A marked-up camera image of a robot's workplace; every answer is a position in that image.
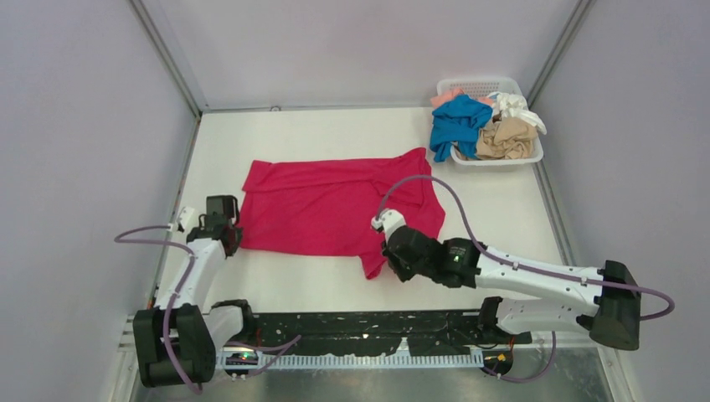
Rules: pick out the white plastic basket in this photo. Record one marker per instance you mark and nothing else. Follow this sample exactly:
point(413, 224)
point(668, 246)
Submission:
point(480, 86)

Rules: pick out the salmon pink t shirt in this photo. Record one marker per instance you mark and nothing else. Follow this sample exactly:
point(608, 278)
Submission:
point(439, 100)

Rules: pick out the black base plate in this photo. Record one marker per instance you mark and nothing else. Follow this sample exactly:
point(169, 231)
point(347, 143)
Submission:
point(427, 333)

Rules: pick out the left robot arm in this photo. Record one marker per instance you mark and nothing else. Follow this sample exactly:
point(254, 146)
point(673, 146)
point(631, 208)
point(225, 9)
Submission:
point(176, 340)

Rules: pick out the slotted cable duct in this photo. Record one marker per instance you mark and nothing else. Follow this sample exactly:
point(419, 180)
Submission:
point(473, 359)

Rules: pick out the beige t shirt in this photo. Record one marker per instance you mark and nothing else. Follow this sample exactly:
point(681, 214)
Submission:
point(508, 139)

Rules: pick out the blue t shirt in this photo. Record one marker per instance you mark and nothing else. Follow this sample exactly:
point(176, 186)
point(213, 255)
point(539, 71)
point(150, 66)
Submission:
point(458, 121)

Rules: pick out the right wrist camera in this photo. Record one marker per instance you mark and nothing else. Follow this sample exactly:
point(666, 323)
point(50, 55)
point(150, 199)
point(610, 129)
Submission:
point(387, 222)

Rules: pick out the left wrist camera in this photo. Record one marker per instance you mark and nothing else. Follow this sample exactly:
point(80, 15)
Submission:
point(187, 218)

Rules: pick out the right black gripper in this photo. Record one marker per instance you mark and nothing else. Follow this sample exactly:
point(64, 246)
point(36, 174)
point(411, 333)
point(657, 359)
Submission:
point(403, 275)

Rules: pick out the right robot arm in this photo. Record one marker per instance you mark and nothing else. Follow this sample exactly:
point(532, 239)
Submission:
point(602, 302)

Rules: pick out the magenta t shirt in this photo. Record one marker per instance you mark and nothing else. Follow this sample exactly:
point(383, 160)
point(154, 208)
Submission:
point(325, 208)

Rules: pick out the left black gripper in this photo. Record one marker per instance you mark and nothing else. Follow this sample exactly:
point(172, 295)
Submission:
point(239, 239)

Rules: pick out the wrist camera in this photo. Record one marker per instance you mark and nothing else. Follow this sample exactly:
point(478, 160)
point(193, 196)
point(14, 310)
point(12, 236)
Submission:
point(387, 222)
point(187, 218)

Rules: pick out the aluminium frame rail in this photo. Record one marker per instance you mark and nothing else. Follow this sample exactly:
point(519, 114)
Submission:
point(565, 320)

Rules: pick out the white t shirt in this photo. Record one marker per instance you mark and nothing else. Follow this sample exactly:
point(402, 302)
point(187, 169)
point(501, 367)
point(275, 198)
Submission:
point(508, 105)

